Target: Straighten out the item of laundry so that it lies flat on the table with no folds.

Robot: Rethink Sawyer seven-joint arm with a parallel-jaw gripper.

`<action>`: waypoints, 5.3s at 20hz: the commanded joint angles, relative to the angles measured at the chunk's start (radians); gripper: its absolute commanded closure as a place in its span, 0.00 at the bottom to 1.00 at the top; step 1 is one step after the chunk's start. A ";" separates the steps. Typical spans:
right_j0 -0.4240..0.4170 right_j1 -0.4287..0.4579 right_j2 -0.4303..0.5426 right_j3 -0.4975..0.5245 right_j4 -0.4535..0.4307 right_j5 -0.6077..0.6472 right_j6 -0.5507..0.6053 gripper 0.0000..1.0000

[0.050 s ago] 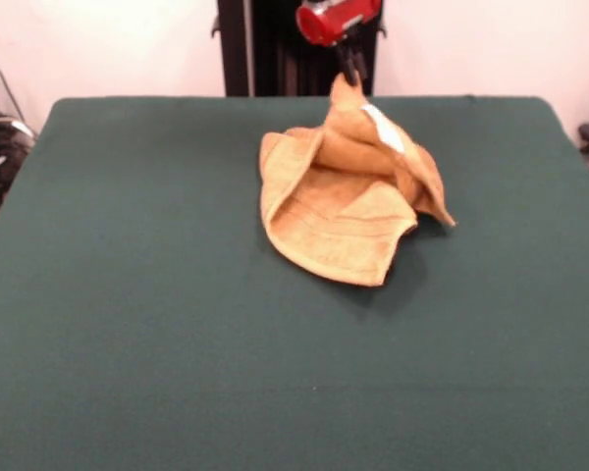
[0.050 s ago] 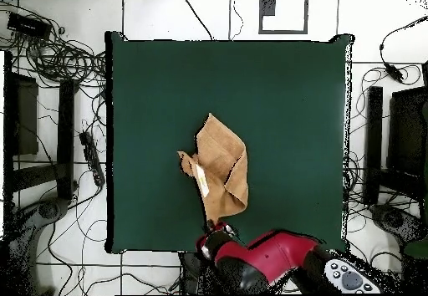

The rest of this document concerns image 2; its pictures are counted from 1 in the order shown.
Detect black tripod base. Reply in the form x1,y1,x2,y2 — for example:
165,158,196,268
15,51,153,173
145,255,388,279
0,196,71,296
369,203,428,243

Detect grey square plate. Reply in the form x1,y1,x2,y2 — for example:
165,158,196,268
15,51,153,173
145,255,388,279
261,0,278,17

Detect orange-tan terry towel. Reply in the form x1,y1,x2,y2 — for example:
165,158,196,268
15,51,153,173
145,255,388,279
176,112,250,223

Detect grey floor frame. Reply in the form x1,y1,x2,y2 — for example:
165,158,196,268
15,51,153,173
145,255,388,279
257,0,309,35

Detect dark green table cloth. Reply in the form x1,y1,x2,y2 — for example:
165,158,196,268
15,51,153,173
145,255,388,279
104,30,355,255

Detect black metal stand frame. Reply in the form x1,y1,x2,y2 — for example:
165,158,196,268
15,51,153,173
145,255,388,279
362,60,428,207
3,50,77,207

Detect black power adapter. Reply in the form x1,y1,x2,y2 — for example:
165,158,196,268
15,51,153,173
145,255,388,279
383,62,405,84

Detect green cloth item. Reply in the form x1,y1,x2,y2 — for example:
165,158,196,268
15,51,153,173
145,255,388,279
402,238,428,260

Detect black electronics box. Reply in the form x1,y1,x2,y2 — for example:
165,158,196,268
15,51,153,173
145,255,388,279
7,12,53,40

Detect black cable tangle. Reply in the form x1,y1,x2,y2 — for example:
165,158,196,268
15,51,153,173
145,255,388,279
0,0,108,91
342,64,425,230

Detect black power strip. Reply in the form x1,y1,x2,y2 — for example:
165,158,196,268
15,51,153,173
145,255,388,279
79,130,106,187

